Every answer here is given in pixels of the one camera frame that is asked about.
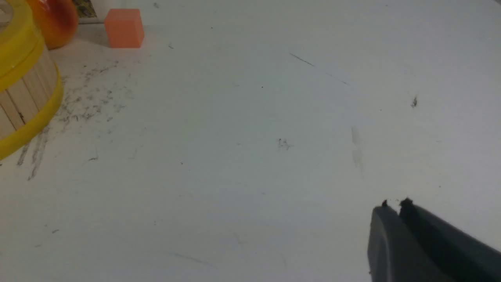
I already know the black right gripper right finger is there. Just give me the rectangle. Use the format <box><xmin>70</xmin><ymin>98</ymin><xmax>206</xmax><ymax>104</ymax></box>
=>
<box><xmin>399</xmin><ymin>198</ymin><xmax>500</xmax><ymax>282</ymax></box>

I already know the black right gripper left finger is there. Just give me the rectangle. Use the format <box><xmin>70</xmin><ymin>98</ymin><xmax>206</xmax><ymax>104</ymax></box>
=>
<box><xmin>367</xmin><ymin>201</ymin><xmax>453</xmax><ymax>282</ymax></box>

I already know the yellow bamboo steamer base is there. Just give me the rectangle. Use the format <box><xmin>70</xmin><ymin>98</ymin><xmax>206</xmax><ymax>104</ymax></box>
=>
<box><xmin>0</xmin><ymin>47</ymin><xmax>64</xmax><ymax>159</ymax></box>

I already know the orange foam cube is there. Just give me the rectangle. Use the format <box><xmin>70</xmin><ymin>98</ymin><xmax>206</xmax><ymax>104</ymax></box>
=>
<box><xmin>104</xmin><ymin>9</ymin><xmax>144</xmax><ymax>49</ymax></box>

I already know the white tray with green items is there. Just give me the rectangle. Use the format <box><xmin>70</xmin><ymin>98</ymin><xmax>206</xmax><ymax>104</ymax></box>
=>
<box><xmin>73</xmin><ymin>0</ymin><xmax>101</xmax><ymax>24</ymax></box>

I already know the orange red toy peach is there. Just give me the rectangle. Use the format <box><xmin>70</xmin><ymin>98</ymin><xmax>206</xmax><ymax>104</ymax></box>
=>
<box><xmin>27</xmin><ymin>0</ymin><xmax>79</xmax><ymax>50</ymax></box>

